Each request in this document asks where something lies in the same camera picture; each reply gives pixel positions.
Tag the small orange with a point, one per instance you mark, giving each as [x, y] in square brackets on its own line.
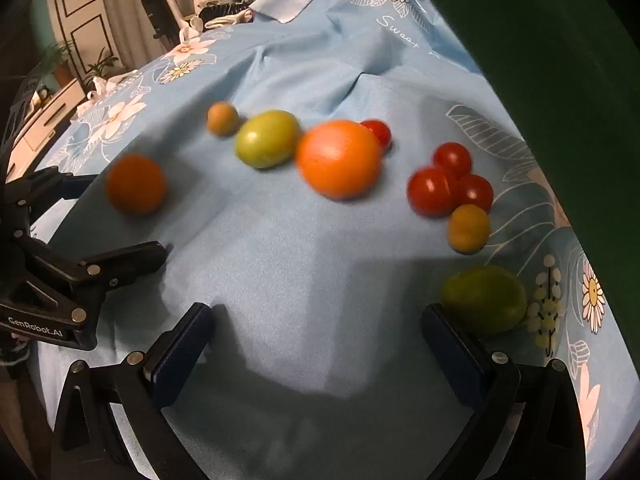
[135, 185]

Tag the green plum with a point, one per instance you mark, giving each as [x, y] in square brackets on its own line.
[485, 300]
[267, 139]

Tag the green bowl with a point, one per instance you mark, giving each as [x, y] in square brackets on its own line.
[550, 110]

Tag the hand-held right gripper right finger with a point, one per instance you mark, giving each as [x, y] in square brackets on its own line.
[450, 355]

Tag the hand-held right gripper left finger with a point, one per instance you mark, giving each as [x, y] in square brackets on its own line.
[186, 347]

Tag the green potted plant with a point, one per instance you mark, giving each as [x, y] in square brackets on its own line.
[50, 60]
[99, 67]

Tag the red cherry tomato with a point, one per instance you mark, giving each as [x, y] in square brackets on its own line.
[429, 192]
[452, 156]
[381, 131]
[477, 194]

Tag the small yellow kumquat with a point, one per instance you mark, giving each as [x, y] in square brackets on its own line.
[468, 227]
[222, 117]

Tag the white crumpled cloth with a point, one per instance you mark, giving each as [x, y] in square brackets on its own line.
[230, 17]

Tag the large orange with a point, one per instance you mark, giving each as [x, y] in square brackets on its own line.
[340, 160]

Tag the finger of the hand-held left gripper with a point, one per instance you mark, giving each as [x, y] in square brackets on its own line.
[55, 182]
[130, 260]

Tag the black tripod device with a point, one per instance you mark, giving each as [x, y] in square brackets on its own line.
[160, 10]

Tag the blue floral bedsheet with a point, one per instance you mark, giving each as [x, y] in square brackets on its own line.
[300, 260]

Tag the white cabinet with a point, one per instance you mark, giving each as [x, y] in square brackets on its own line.
[45, 115]

